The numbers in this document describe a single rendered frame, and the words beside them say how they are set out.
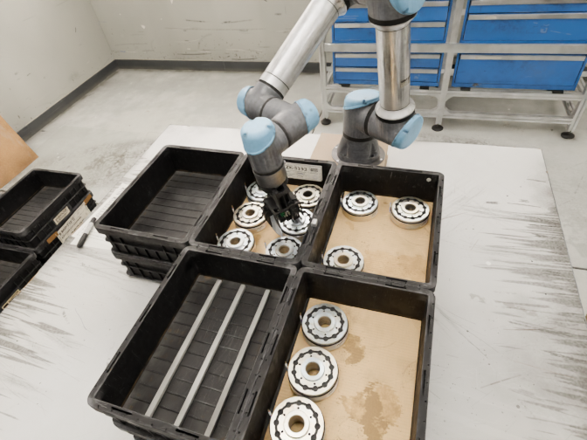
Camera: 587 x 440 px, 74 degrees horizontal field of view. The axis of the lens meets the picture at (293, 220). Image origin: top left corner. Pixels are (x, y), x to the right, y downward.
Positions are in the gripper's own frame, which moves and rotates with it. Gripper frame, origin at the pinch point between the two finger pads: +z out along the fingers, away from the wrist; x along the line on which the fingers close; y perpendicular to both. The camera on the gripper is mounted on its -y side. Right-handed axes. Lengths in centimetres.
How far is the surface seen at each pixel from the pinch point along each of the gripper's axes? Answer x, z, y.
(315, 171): 17.0, -2.4, -11.9
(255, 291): -16.3, 0.5, 13.5
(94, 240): -56, 9, -45
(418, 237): 28.6, 5.6, 21.3
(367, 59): 124, 51, -142
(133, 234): -37.0, -12.1, -13.0
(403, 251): 22.1, 4.8, 23.3
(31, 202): -90, 26, -118
